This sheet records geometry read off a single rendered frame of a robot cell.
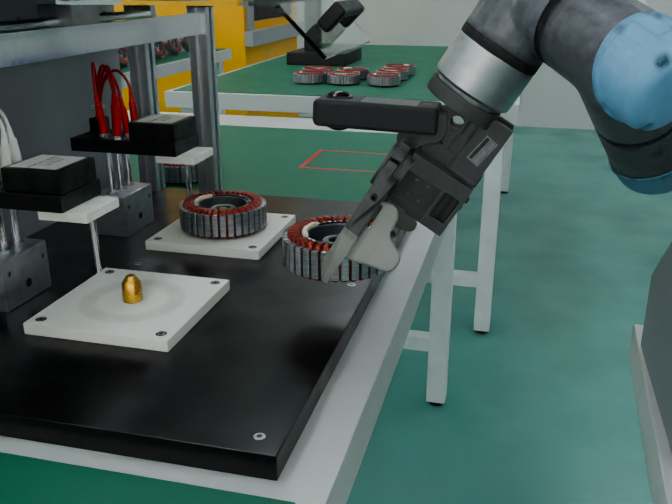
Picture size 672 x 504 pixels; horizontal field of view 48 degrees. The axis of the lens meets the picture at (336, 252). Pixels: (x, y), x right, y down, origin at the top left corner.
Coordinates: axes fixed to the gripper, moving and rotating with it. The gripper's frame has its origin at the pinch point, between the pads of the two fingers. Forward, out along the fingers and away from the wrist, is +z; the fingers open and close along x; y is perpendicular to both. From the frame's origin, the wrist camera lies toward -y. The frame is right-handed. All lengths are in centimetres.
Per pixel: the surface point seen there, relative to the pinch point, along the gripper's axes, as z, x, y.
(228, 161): 27, 66, -29
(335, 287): 6.0, 5.4, 2.0
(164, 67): 74, 222, -106
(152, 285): 14.5, -1.6, -14.3
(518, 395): 59, 120, 62
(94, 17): -0.2, 17.4, -40.8
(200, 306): 10.8, -5.3, -8.2
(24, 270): 18.9, -5.8, -25.8
